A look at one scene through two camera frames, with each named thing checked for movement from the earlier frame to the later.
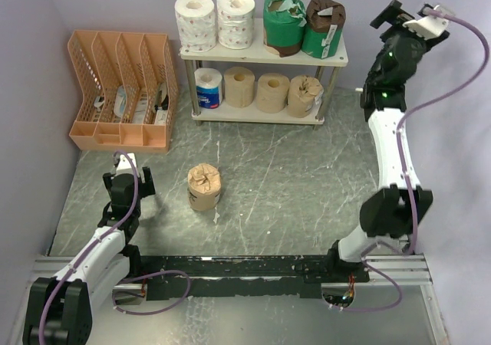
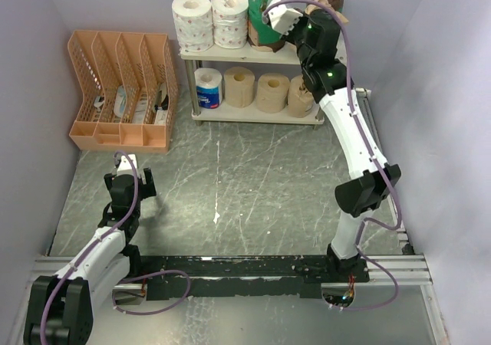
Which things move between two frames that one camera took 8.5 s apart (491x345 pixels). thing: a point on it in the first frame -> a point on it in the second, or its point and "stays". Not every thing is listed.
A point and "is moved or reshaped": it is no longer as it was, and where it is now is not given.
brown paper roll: x=305 y=94 stays
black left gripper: x=146 y=188 stays
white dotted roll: x=196 y=23 stays
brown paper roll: x=203 y=186 -> x=310 y=8
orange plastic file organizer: x=130 y=90 stays
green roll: x=284 y=20 is moved or reshaped
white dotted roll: x=235 y=13 is moved or reshaped
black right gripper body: x=389 y=38 -> x=295 y=37
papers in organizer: x=120 y=105 stays
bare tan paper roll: x=238 y=87 stays
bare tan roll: x=271 y=92 stays
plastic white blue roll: x=209 y=85 stays
